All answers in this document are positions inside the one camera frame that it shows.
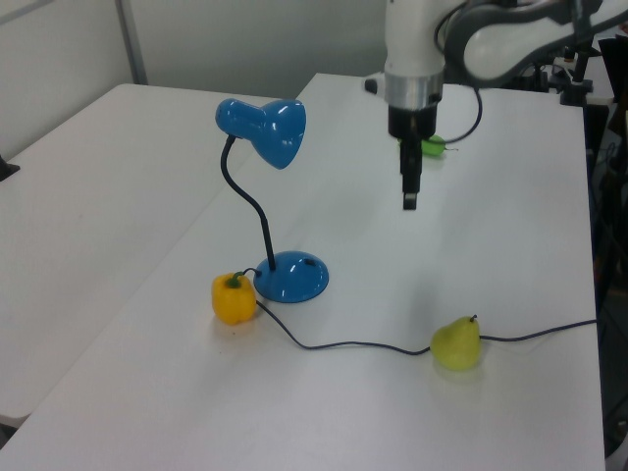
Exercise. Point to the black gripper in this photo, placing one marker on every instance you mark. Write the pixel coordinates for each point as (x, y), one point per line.
(411, 120)

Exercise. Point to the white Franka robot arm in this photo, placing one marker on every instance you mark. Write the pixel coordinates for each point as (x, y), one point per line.
(412, 39)

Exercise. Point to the blue gooseneck desk lamp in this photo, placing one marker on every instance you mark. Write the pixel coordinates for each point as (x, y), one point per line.
(289, 279)

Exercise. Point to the green toy cucumber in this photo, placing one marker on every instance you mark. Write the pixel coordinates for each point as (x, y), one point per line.
(434, 146)

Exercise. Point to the yellow-green toy pear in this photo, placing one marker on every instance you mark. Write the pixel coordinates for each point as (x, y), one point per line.
(456, 343)

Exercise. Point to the yellow toy bell pepper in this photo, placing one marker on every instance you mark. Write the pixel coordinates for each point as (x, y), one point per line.
(233, 301)

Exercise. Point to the white side table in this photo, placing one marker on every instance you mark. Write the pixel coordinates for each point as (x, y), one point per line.
(98, 196)

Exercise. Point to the black pole with table clamp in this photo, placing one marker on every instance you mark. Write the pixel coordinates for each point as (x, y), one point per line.
(6, 169)

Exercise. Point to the black camera stand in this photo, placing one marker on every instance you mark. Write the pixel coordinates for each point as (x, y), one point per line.
(580, 68)

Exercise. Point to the grey metal frame post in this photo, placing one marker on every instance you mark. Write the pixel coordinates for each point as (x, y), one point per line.
(132, 39)

